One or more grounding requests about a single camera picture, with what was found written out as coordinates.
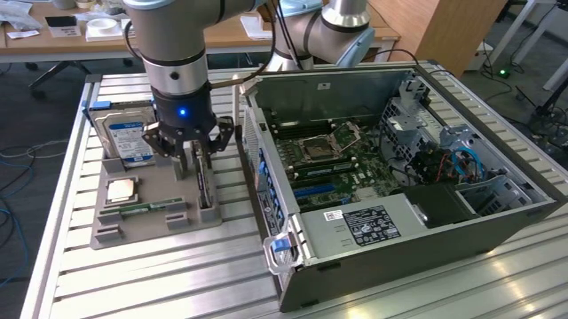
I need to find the grey floor cable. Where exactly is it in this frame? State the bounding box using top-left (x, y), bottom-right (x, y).
top-left (0, 139), bottom-right (70, 160)

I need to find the metal disk bay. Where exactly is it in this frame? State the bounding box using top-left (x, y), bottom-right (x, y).
top-left (456, 174), bottom-right (536, 217)

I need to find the blue floor cable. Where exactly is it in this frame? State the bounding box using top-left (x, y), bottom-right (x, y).
top-left (0, 159), bottom-right (35, 286)

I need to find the blue data wire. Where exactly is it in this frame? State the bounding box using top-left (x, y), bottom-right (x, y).
top-left (455, 146), bottom-right (488, 182)

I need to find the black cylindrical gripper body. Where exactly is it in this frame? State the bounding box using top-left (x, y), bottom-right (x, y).
top-left (153, 84), bottom-right (215, 138)

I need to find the white paper stack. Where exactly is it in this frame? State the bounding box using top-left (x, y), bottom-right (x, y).
top-left (239, 15), bottom-right (277, 41)

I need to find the black internal cable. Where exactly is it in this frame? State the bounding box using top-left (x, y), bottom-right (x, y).
top-left (386, 156), bottom-right (421, 185)

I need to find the wooden desk white frame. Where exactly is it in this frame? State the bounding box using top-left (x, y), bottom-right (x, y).
top-left (0, 0), bottom-right (402, 72)

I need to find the long blue expansion slot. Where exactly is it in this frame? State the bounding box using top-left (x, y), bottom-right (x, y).
top-left (292, 183), bottom-right (337, 197)

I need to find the flat white box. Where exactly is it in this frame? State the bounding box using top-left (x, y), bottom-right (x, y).
top-left (84, 26), bottom-right (125, 43)

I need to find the white device red mark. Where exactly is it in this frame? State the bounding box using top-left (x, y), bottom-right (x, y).
top-left (471, 41), bottom-right (496, 72)

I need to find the grey parts rack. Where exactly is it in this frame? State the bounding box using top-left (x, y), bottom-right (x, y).
top-left (90, 118), bottom-right (223, 251)

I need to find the black chair base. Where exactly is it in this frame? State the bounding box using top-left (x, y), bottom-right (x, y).
top-left (26, 59), bottom-right (134, 99)

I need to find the black tripod stand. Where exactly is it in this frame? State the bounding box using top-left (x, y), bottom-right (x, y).
top-left (516, 76), bottom-right (568, 140)

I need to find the clear plastic bag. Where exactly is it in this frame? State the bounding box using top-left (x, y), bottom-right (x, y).
top-left (0, 1), bottom-right (44, 31)

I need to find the thin red wire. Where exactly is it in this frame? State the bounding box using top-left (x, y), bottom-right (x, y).
top-left (432, 151), bottom-right (445, 182)

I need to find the green motherboard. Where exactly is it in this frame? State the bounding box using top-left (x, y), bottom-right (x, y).
top-left (265, 109), bottom-right (408, 213)

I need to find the dark plastic bag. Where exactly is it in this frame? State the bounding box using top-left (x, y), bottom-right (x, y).
top-left (95, 0), bottom-right (129, 17)

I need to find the open grey PC case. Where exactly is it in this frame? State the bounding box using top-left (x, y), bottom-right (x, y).
top-left (233, 64), bottom-right (562, 313)

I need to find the hard disk blue label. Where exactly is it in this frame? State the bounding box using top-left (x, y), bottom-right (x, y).
top-left (83, 99), bottom-right (161, 167)

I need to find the black expansion slot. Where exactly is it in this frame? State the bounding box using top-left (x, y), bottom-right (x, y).
top-left (297, 177), bottom-right (354, 191)

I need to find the perforated metal drive cage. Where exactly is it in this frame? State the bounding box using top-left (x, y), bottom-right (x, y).
top-left (380, 75), bottom-right (448, 157)

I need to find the wooden cabinet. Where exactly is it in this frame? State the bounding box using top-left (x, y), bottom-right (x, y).
top-left (374, 0), bottom-right (509, 78)

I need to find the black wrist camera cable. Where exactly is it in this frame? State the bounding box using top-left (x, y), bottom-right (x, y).
top-left (270, 0), bottom-right (312, 70)

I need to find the black looped cable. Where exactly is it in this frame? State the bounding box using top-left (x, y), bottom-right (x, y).
top-left (368, 48), bottom-right (424, 67)

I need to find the black and white label box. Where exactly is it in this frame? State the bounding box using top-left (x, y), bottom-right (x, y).
top-left (46, 15), bottom-right (82, 38)

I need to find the CPU socket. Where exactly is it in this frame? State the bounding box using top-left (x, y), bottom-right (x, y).
top-left (297, 138), bottom-right (342, 164)

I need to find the grey power supply black label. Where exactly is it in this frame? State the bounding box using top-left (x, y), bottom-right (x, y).
top-left (300, 193), bottom-right (428, 261)

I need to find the black fan graphics card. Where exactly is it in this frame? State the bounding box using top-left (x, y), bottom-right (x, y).
top-left (191, 139), bottom-right (218, 211)

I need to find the black RAM slot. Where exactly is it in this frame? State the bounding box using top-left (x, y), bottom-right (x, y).
top-left (272, 118), bottom-right (333, 128)
top-left (273, 121), bottom-right (334, 131)
top-left (277, 126), bottom-right (337, 137)
top-left (274, 124), bottom-right (336, 134)

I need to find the silver metal bracket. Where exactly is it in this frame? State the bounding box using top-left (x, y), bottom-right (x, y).
top-left (439, 124), bottom-right (485, 157)

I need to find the white tape roll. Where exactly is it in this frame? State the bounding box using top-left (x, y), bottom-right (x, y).
top-left (87, 18), bottom-right (118, 34)

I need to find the silver CPU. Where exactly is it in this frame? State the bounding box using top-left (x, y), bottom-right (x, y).
top-left (106, 179), bottom-right (139, 203)

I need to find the metal socket cover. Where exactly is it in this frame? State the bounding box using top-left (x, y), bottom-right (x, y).
top-left (329, 118), bottom-right (364, 154)

